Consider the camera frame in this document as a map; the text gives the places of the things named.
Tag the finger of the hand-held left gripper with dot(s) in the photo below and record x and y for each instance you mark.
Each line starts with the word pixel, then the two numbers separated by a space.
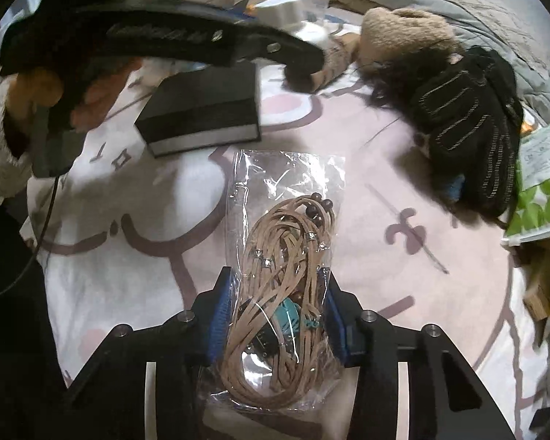
pixel 293 55

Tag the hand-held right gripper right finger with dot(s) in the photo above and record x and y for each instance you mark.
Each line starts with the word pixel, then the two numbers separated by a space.
pixel 337 330

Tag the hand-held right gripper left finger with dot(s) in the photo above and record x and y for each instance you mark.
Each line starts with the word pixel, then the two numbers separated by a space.
pixel 220 321

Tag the white tape roll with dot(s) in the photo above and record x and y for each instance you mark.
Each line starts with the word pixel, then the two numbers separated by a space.
pixel 279 11

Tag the person's left hand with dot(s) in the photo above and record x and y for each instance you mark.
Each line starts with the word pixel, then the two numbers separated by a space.
pixel 32 91

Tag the flat black box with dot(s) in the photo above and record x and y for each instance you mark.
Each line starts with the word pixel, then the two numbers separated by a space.
pixel 201 101

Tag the beige plush slipper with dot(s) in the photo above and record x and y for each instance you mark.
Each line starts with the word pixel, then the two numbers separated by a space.
pixel 403 32

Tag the black knit gloves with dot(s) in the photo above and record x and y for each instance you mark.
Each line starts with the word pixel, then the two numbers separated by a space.
pixel 467 114

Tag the grey duvet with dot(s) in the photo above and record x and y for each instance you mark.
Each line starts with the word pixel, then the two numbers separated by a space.
pixel 486 18

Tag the small wooden box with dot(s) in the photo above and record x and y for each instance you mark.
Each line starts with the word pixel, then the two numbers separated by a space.
pixel 538 293

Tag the person's dark clothing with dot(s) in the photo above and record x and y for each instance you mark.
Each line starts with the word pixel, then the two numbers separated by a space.
pixel 9 353

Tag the green snack bag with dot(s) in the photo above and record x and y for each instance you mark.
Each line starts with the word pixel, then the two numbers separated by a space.
pixel 541 192

